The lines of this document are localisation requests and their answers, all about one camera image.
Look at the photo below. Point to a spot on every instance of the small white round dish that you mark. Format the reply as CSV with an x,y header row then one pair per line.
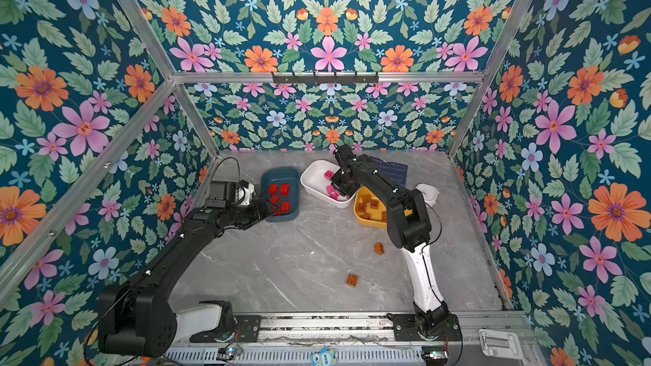
x,y
430,194

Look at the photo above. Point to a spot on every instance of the black hook rail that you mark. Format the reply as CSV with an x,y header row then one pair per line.
x,y
325,78

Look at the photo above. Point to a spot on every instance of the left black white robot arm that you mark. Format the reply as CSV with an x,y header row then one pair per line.
x,y
136,318

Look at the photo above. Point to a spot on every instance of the pink lego brick cluster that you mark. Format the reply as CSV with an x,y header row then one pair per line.
x,y
333,193

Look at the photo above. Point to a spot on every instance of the yellow plastic container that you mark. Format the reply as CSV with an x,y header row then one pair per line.
x,y
375,213

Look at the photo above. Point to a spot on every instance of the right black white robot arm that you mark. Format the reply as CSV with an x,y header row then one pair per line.
x,y
409,228

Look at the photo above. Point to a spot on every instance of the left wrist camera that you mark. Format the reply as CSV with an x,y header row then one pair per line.
x,y
225,194

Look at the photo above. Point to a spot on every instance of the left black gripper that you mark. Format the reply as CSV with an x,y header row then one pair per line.
x,y
257,214

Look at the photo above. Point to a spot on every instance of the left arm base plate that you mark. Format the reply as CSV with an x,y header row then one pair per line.
x,y
244,328

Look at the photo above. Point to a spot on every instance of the white plastic container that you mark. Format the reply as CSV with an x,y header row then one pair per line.
x,y
315,183

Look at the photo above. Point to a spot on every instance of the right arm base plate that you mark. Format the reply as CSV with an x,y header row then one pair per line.
x,y
419,328

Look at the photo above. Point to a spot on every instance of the white device on rail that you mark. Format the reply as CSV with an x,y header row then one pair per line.
x,y
500,344

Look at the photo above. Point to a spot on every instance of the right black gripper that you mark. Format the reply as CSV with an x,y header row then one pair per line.
x,y
343,180

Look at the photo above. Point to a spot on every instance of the dark blue printed card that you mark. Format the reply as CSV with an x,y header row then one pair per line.
x,y
396,172

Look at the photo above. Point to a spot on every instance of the teal plastic container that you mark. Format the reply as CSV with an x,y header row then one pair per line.
x,y
280,176

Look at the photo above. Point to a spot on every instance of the blue owl toy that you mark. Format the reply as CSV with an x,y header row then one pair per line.
x,y
325,357

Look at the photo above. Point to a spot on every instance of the orange lego brick bottom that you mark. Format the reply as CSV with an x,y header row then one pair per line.
x,y
352,280

